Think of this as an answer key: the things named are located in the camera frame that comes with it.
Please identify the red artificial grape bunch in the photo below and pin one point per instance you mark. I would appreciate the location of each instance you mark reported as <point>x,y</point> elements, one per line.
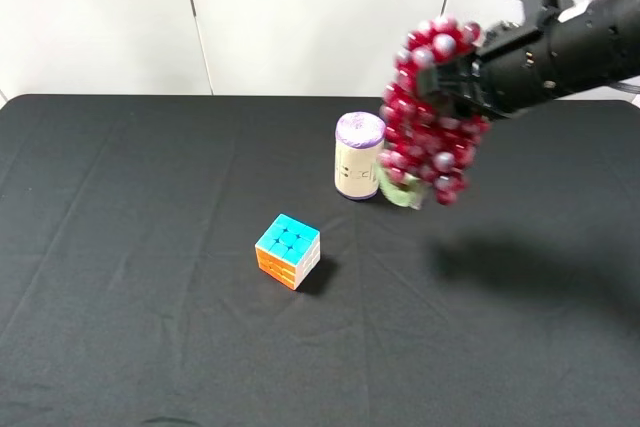
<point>426,151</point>

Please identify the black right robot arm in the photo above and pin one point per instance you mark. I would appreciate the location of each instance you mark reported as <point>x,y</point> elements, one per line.
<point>557,54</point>

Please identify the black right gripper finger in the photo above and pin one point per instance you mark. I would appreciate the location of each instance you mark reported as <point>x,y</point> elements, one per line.
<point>453,78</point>

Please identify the purple bag roll paper label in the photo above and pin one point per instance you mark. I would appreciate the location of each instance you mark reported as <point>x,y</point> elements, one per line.
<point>359,138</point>

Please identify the black tablecloth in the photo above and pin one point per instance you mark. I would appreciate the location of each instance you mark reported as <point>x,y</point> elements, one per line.
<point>131,293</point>

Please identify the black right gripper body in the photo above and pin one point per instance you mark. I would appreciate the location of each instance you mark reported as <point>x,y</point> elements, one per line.
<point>506,69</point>

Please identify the multicoloured puzzle cube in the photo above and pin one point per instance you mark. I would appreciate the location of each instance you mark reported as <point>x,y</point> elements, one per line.
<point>288,250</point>

